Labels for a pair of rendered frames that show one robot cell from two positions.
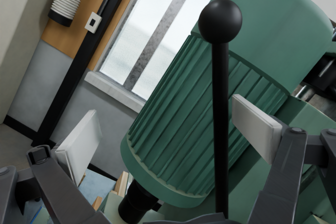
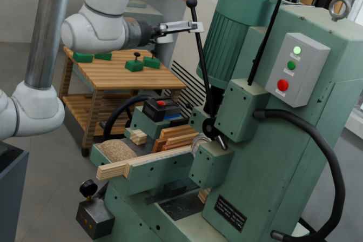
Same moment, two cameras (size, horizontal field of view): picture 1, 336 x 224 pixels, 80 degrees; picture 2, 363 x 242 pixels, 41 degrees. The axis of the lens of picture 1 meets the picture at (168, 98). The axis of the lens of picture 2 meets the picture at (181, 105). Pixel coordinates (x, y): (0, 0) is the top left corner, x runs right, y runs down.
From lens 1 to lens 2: 1.40 m
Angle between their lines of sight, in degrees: 52
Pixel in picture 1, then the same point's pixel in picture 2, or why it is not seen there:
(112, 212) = (201, 108)
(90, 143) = (166, 39)
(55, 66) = not seen: hidden behind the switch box
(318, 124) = (256, 36)
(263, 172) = (241, 65)
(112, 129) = not seen: hidden behind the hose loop
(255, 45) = (220, 6)
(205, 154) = (213, 54)
